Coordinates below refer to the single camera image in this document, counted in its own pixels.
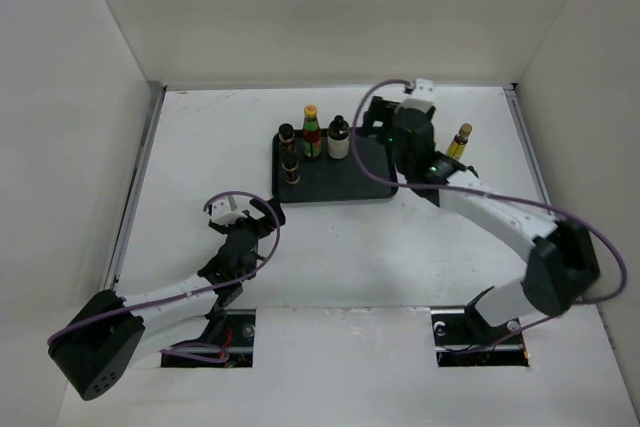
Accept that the red chili sauce bottle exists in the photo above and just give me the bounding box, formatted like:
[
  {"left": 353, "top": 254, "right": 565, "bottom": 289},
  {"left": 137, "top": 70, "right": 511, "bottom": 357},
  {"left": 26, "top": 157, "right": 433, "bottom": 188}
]
[{"left": 302, "top": 104, "right": 322, "bottom": 159}]

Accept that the black-capped spice jar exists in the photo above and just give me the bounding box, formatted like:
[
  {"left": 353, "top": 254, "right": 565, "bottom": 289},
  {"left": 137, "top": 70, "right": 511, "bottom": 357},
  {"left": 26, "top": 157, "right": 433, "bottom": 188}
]
[
  {"left": 278, "top": 123, "right": 296, "bottom": 154},
  {"left": 281, "top": 151, "right": 300, "bottom": 185}
]

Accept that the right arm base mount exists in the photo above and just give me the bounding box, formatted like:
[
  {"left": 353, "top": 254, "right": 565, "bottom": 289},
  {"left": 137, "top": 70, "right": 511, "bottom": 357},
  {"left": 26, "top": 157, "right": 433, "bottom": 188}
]
[{"left": 430, "top": 308, "right": 529, "bottom": 368}]

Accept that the aluminium table rail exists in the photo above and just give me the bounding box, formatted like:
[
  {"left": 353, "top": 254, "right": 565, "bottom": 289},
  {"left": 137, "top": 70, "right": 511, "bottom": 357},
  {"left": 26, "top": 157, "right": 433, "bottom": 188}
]
[
  {"left": 99, "top": 81, "right": 167, "bottom": 290},
  {"left": 503, "top": 84, "right": 551, "bottom": 204}
]

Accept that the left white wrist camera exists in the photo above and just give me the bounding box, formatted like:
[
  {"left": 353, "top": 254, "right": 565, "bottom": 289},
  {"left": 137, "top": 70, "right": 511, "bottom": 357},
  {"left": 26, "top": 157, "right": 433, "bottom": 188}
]
[{"left": 204, "top": 195, "right": 245, "bottom": 227}]

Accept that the right aluminium table rail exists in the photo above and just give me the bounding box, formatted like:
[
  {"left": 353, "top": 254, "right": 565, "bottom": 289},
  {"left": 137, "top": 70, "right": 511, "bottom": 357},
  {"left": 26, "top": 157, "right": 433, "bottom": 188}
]
[{"left": 503, "top": 84, "right": 551, "bottom": 204}]

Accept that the far right yellow sauce bottle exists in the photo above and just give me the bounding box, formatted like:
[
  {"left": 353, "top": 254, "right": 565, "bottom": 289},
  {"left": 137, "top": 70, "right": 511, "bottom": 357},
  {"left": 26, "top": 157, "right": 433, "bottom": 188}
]
[{"left": 446, "top": 123, "right": 473, "bottom": 160}]

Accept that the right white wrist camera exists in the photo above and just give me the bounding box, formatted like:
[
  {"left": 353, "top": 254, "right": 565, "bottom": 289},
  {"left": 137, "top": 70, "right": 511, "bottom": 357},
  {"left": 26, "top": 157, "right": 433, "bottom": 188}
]
[{"left": 401, "top": 79, "right": 435, "bottom": 112}]

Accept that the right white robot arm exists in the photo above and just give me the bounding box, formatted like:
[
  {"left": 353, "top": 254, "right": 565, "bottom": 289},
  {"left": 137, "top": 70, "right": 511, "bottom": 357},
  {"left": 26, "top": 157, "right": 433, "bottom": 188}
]
[{"left": 361, "top": 96, "right": 600, "bottom": 343}]

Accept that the left aluminium table rail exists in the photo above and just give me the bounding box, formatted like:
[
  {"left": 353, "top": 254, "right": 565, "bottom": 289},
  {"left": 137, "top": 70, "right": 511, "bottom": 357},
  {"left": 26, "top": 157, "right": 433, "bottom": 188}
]
[{"left": 99, "top": 81, "right": 167, "bottom": 290}]

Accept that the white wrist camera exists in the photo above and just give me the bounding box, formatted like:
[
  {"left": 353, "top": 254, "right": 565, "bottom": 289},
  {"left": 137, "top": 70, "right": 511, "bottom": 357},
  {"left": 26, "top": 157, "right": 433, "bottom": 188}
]
[
  {"left": 401, "top": 79, "right": 435, "bottom": 112},
  {"left": 204, "top": 195, "right": 245, "bottom": 227}
]

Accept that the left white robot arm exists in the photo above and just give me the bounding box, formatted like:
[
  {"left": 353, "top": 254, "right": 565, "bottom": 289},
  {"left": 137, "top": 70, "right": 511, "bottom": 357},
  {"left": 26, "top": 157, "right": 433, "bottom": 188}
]
[{"left": 47, "top": 191, "right": 286, "bottom": 401}]

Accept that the black rectangular tray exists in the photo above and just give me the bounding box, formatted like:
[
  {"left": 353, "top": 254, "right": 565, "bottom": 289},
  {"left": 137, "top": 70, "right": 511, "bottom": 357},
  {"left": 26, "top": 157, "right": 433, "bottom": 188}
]
[{"left": 271, "top": 128, "right": 398, "bottom": 204}]

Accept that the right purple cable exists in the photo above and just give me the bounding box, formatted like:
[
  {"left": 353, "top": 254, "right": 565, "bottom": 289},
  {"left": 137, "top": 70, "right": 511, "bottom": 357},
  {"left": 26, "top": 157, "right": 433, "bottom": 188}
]
[{"left": 349, "top": 78, "right": 629, "bottom": 356}]

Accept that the white shaker black cap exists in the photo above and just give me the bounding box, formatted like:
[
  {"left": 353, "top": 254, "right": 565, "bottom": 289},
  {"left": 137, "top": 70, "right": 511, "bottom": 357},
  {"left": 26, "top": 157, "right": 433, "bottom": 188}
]
[{"left": 327, "top": 115, "right": 350, "bottom": 160}]

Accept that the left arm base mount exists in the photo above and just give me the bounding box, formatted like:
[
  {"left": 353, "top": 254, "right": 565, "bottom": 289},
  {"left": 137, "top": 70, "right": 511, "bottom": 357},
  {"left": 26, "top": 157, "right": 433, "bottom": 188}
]
[{"left": 160, "top": 310, "right": 257, "bottom": 369}]

